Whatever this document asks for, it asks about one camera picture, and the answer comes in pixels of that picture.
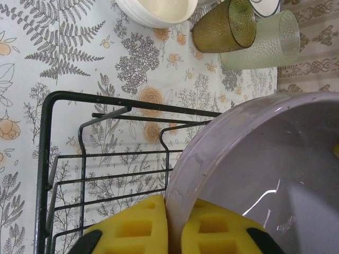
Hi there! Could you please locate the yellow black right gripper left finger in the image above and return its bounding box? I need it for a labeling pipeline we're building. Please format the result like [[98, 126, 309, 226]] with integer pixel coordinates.
[[73, 195, 168, 254]]

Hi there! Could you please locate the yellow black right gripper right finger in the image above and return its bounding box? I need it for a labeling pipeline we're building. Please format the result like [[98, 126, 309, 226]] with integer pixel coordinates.
[[181, 199, 286, 254]]

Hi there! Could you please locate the lilac ceramic bowl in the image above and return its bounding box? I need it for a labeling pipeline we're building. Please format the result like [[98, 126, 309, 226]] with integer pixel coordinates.
[[164, 92, 339, 254]]

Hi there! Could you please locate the black wire dish rack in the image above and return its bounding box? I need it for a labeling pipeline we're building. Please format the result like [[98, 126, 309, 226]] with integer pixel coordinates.
[[35, 90, 223, 254]]

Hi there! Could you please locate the pale green textured glass tumbler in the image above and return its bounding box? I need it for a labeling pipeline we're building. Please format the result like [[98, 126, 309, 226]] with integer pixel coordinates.
[[219, 10, 301, 71]]

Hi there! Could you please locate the amber textured glass tumbler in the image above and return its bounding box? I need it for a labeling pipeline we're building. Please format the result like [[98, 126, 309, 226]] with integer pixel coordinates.
[[191, 0, 257, 53]]

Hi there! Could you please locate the cream ceramic bowl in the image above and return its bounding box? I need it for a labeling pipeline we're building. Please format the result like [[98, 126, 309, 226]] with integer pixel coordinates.
[[115, 0, 199, 29]]

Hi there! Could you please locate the white plate with emblem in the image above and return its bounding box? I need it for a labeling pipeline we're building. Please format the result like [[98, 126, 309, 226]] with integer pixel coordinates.
[[248, 0, 281, 19]]

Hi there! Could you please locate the floral tablecloth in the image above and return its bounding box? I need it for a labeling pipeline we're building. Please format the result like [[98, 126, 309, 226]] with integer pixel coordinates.
[[0, 0, 279, 254]]

